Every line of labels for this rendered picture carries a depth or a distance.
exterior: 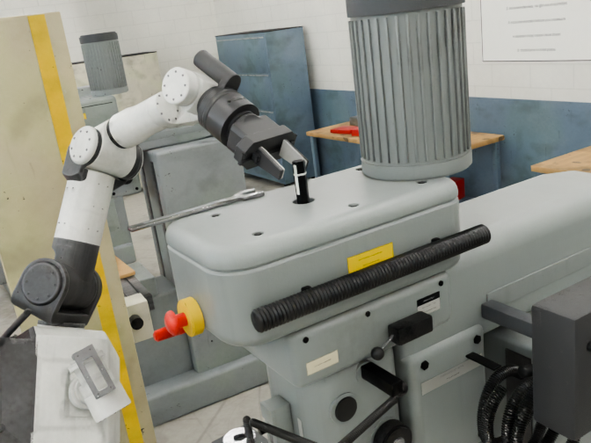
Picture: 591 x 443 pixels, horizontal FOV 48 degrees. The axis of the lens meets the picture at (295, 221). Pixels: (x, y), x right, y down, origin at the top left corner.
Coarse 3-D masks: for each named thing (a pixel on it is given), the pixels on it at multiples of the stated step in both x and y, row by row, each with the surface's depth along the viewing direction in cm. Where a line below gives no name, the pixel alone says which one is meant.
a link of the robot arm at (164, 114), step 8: (152, 96) 124; (160, 96) 123; (152, 104) 122; (160, 104) 123; (168, 104) 125; (152, 112) 122; (160, 112) 122; (168, 112) 124; (176, 112) 126; (184, 112) 125; (152, 120) 123; (160, 120) 123; (168, 120) 123; (176, 120) 125; (184, 120) 125; (192, 120) 125
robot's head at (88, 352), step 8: (80, 352) 110; (88, 352) 111; (96, 352) 111; (80, 360) 110; (96, 360) 111; (80, 368) 110; (104, 368) 111; (88, 376) 110; (104, 376) 111; (88, 384) 109; (112, 384) 111; (96, 392) 109; (104, 392) 110
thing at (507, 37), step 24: (480, 0) 592; (504, 0) 570; (528, 0) 550; (552, 0) 531; (576, 0) 513; (504, 24) 577; (528, 24) 556; (552, 24) 536; (576, 24) 519; (504, 48) 584; (528, 48) 563; (552, 48) 542; (576, 48) 524
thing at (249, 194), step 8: (240, 192) 117; (248, 192) 117; (256, 192) 115; (216, 200) 114; (224, 200) 113; (232, 200) 113; (192, 208) 111; (200, 208) 110; (208, 208) 111; (168, 216) 108; (176, 216) 108; (184, 216) 109; (136, 224) 106; (144, 224) 105; (152, 224) 106
